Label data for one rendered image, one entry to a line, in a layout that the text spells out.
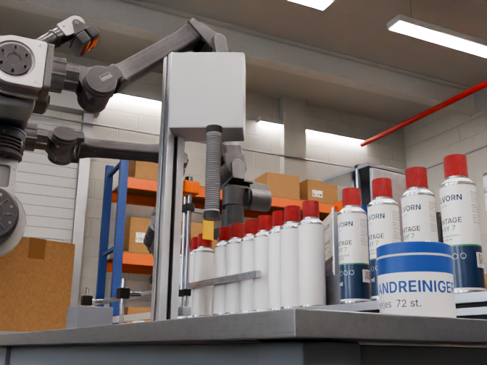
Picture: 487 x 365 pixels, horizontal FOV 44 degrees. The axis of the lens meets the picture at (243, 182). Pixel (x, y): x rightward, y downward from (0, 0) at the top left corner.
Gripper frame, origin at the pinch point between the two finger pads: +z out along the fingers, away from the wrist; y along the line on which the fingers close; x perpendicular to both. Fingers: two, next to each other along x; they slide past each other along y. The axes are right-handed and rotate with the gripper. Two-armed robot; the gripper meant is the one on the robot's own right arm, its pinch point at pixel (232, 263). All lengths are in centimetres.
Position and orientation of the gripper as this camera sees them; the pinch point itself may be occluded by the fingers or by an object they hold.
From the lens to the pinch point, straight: 152.0
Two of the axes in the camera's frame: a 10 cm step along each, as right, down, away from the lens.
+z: -0.1, 9.7, -2.6
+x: -8.4, -1.5, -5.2
